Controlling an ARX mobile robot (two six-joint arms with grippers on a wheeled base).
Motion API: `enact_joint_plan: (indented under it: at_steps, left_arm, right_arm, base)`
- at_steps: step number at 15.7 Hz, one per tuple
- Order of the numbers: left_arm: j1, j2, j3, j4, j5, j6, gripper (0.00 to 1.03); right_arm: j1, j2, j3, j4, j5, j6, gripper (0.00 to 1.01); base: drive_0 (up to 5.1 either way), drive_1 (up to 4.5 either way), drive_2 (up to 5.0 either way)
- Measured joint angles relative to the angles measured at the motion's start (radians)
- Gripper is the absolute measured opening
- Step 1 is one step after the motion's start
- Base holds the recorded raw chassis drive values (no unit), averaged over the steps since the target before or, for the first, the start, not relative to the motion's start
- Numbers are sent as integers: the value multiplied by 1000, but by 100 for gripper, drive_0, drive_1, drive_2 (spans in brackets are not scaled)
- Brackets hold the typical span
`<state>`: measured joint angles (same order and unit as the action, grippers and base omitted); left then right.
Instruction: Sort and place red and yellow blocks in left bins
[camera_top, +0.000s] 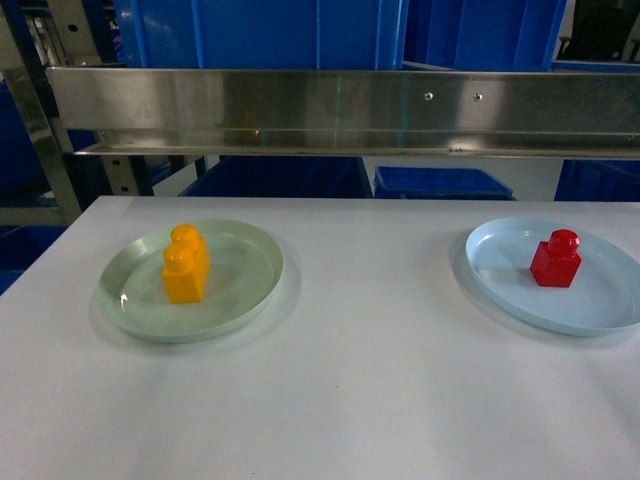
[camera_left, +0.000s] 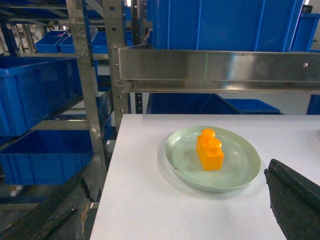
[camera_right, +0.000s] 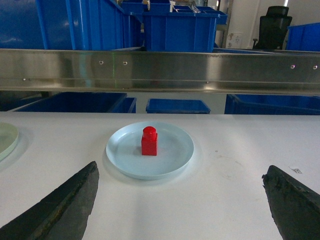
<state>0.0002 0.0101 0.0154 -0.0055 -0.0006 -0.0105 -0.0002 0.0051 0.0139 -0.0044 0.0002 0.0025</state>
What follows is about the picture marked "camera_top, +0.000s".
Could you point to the pale blue round plate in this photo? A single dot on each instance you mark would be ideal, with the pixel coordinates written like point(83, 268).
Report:
point(603, 298)

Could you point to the large blue bin upper right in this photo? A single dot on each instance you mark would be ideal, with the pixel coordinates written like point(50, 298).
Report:
point(508, 35)

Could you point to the yellow two-stud toy block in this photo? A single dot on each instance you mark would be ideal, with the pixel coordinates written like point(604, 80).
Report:
point(186, 265)

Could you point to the large blue bin upper left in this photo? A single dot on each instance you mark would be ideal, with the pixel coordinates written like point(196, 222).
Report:
point(309, 35)

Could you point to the large blue bin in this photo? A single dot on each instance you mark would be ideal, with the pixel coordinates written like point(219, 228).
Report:
point(309, 35)
point(508, 35)

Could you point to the stainless steel shelf rail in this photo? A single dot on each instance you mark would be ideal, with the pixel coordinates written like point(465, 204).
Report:
point(340, 113)

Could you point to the blue bin below rail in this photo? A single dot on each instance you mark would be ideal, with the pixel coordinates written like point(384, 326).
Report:
point(438, 184)

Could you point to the red one-stud toy block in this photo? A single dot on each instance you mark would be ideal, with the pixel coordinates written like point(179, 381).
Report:
point(557, 261)

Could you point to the pale green round plate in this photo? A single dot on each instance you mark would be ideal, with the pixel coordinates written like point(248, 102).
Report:
point(246, 268)

